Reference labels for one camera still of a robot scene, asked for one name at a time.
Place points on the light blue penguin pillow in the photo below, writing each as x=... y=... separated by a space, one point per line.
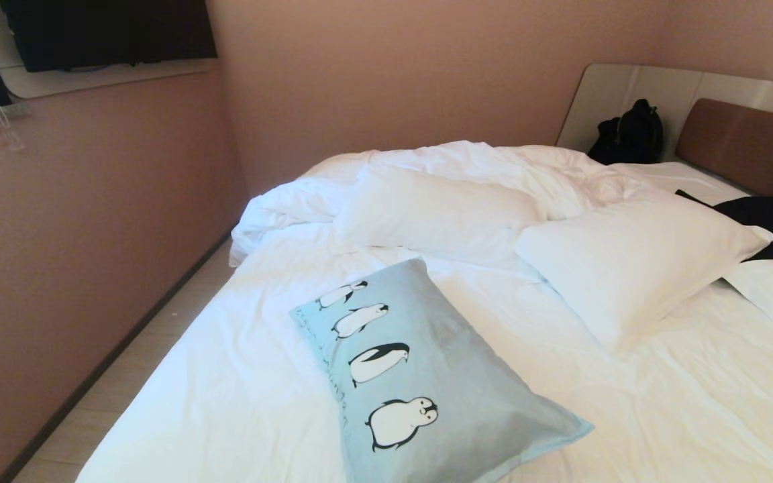
x=440 y=376

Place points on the black garment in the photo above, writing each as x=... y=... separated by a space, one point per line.
x=772 y=225

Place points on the black backpack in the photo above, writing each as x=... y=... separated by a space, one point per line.
x=630 y=136

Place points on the brown wooden headboard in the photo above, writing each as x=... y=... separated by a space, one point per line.
x=755 y=151

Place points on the white bed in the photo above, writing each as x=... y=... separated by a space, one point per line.
x=628 y=402

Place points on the white duvet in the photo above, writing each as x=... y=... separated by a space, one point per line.
x=467 y=171

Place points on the pale headboard wall panel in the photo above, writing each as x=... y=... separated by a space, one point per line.
x=601 y=100

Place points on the black television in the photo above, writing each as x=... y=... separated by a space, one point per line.
x=108 y=30

